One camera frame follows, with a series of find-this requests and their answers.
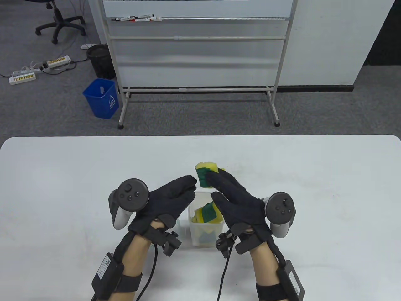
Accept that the person's left forearm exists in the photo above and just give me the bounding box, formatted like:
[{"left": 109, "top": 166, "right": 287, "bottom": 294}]
[{"left": 119, "top": 235, "right": 154, "bottom": 278}]

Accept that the white rolling whiteboard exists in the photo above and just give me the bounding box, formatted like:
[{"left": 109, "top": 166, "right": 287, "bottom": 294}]
[{"left": 88, "top": 0, "right": 299, "bottom": 129}]

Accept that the clear plastic airtight container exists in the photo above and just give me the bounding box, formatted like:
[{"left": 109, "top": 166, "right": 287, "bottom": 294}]
[{"left": 187, "top": 190, "right": 226, "bottom": 248}]

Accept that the black office chair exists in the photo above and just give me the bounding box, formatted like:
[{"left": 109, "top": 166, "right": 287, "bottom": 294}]
[{"left": 35, "top": 0, "right": 86, "bottom": 44}]

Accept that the black cable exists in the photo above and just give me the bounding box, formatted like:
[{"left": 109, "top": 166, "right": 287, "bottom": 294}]
[
  {"left": 216, "top": 256, "right": 232, "bottom": 301},
  {"left": 136, "top": 246, "right": 159, "bottom": 301}
]

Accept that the person's right forearm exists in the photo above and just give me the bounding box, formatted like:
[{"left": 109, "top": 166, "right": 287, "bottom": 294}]
[{"left": 248, "top": 245, "right": 280, "bottom": 286}]

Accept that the white power strip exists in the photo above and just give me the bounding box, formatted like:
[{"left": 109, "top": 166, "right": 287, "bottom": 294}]
[
  {"left": 9, "top": 71, "right": 37, "bottom": 86},
  {"left": 42, "top": 55, "right": 72, "bottom": 69}
]

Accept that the black white VR controller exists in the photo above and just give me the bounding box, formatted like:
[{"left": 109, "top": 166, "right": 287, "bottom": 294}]
[
  {"left": 108, "top": 178, "right": 150, "bottom": 230},
  {"left": 262, "top": 192, "right": 296, "bottom": 239}
]

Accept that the black wrist sensor box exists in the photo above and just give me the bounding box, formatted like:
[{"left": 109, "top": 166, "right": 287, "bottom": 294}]
[
  {"left": 276, "top": 260, "right": 305, "bottom": 301},
  {"left": 91, "top": 252, "right": 124, "bottom": 298}
]

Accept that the person's left hand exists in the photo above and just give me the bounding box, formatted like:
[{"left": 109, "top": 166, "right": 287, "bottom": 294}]
[{"left": 127, "top": 175, "right": 198, "bottom": 243}]

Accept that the person's right hand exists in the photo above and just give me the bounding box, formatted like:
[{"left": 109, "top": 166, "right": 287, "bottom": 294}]
[{"left": 204, "top": 171, "right": 273, "bottom": 255}]

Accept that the black wrist strap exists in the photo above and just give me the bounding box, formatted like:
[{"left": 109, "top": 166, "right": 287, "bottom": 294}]
[
  {"left": 117, "top": 273, "right": 143, "bottom": 293},
  {"left": 255, "top": 281, "right": 282, "bottom": 301}
]

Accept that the blue trash bin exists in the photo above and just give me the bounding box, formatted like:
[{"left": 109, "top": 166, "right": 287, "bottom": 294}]
[{"left": 82, "top": 78, "right": 120, "bottom": 119}]

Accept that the black mesh wastebasket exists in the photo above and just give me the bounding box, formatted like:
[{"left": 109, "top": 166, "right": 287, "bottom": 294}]
[{"left": 86, "top": 44, "right": 116, "bottom": 80}]

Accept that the clear plastic container lid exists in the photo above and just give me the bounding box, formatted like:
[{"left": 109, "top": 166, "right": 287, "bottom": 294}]
[{"left": 175, "top": 219, "right": 190, "bottom": 243}]

